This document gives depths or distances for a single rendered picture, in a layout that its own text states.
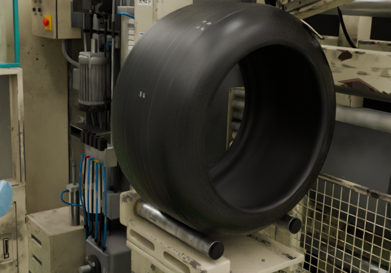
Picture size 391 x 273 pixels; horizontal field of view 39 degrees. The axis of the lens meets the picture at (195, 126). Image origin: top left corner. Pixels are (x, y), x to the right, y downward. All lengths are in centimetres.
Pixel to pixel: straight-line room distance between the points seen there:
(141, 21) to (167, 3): 10
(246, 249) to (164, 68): 63
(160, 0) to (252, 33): 38
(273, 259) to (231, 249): 12
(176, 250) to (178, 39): 54
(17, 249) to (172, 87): 94
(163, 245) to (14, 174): 64
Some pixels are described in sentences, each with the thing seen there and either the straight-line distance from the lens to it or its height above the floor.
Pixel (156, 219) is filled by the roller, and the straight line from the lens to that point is 153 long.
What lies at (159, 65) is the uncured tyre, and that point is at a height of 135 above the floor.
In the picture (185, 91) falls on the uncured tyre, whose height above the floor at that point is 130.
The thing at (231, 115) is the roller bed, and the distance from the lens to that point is 195.
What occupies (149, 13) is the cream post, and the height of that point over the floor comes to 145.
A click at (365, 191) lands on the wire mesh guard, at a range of 161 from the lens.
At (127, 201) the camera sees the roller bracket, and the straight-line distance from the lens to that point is 159.
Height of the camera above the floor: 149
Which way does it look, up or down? 13 degrees down
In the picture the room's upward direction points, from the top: 2 degrees clockwise
